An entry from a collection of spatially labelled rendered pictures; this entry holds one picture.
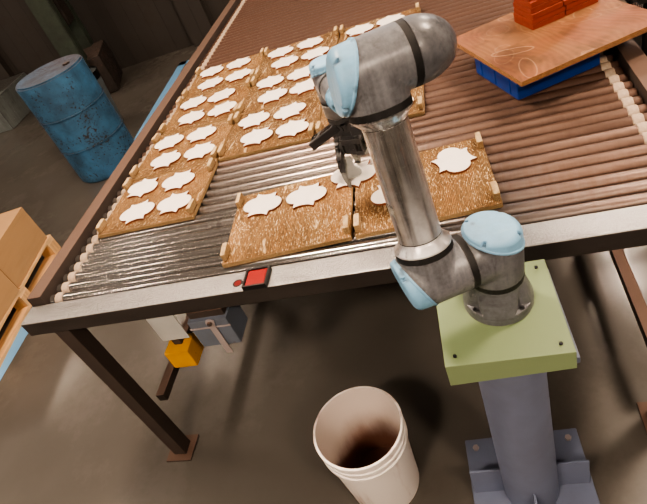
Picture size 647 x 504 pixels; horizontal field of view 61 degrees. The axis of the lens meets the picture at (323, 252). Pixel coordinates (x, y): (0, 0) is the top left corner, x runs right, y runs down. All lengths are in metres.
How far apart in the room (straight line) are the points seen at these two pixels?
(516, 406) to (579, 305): 1.10
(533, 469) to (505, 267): 0.80
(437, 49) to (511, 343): 0.61
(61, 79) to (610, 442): 4.28
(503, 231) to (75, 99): 4.16
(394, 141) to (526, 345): 0.52
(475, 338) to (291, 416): 1.34
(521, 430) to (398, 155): 0.88
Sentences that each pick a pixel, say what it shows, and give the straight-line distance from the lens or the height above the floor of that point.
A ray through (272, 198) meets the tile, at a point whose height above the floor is 0.95.
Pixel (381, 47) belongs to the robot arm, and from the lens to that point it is 0.94.
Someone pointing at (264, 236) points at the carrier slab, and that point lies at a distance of 1.72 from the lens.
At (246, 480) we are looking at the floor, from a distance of 2.37.
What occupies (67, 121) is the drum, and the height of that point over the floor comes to 0.58.
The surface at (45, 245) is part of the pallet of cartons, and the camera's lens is 4.40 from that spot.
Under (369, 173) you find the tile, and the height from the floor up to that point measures 1.05.
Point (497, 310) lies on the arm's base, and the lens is 1.22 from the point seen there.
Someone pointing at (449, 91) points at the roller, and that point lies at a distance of 2.19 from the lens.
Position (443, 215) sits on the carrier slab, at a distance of 1.55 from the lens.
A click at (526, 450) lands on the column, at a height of 0.41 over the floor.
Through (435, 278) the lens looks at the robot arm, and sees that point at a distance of 1.08.
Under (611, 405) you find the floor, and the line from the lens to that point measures 2.24.
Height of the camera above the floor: 1.90
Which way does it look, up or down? 38 degrees down
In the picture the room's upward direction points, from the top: 24 degrees counter-clockwise
